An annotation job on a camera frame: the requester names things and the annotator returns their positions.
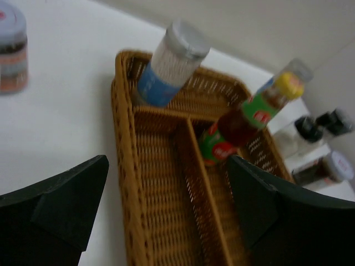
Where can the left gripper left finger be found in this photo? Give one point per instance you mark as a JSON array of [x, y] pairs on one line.
[[50, 222]]

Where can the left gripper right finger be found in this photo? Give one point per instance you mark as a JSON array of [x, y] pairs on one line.
[[285, 224]]

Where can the red sauce bottle yellow cap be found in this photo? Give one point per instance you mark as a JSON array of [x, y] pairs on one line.
[[236, 127]]

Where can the dark paste jar right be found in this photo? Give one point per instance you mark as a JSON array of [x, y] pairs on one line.
[[327, 170]]

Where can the dark paste jar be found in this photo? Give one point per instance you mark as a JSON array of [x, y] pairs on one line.
[[327, 170], [14, 49]]

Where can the black knob white powder bottle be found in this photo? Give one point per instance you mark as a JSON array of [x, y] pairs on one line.
[[298, 137]]

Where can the brown wicker divided tray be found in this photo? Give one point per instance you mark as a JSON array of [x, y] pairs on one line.
[[176, 210]]

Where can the dark cap salt shaker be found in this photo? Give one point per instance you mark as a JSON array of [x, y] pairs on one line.
[[335, 124]]

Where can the tall blue label jar right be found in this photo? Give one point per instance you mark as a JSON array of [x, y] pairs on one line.
[[295, 66]]

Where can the dark paste jar left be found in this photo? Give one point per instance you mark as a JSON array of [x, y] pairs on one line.
[[14, 49]]

